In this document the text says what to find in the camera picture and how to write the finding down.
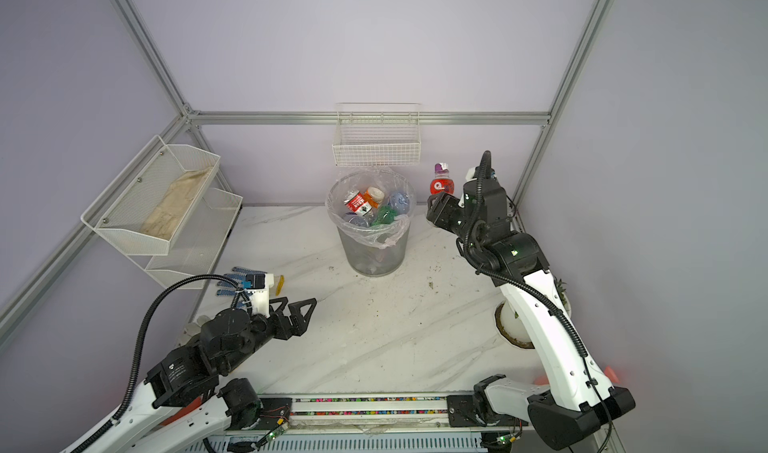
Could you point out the red cap clear bottle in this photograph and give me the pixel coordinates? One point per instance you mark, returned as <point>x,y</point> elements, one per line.
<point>357,203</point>

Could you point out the yellow cap orange bottle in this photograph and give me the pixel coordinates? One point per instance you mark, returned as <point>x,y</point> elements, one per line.
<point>374,196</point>

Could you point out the white knit glove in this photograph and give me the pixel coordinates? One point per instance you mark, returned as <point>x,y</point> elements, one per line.
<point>191,329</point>

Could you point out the aluminium frame post right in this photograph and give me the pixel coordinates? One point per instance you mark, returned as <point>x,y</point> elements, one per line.
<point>597,16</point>

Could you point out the pink watering can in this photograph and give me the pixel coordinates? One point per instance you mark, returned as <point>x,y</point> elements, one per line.
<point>608,371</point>

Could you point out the green crushed plastic bottle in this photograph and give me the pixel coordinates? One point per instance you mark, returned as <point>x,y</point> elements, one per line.
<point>386,215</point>

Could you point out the orange rubber glove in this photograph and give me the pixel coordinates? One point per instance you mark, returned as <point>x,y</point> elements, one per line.
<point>191,407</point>

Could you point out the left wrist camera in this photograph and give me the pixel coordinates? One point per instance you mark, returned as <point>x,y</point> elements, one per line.
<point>257,286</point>

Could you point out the white mesh wall shelf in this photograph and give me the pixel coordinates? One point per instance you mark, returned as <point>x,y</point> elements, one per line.
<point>116,216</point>

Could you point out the beige cloth in shelf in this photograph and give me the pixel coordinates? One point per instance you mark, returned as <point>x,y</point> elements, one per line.
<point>168,214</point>

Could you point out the white wire wall basket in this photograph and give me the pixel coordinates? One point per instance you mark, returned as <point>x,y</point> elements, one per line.
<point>374,144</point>

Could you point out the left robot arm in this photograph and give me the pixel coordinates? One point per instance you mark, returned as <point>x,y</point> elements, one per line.
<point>181,400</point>

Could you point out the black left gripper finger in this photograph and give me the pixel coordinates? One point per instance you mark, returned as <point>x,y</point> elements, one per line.
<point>300,315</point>
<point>277,306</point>

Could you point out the potted green plant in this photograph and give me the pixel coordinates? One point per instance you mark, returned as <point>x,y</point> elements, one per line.
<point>511,327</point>

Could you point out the aluminium rail with beads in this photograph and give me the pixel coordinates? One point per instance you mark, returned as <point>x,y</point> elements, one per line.
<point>425,412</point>

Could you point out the horizontal aluminium frame bar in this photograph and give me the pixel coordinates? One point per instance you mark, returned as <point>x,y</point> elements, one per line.
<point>391,117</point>

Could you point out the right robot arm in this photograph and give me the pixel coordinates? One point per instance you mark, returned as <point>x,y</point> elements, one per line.
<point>578,400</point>

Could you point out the blue dotted work glove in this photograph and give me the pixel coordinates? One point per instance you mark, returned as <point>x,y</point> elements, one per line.
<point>239,275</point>

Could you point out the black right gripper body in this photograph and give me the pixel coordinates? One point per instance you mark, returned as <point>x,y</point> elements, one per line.
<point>445,214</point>

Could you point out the grey mesh waste bin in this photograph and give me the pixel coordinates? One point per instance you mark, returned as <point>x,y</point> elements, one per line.
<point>374,262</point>

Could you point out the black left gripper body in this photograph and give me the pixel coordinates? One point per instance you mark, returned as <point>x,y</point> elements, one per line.
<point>277,328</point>

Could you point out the red label purple cap bottle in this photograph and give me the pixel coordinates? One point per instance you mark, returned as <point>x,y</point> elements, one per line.
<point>442,182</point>

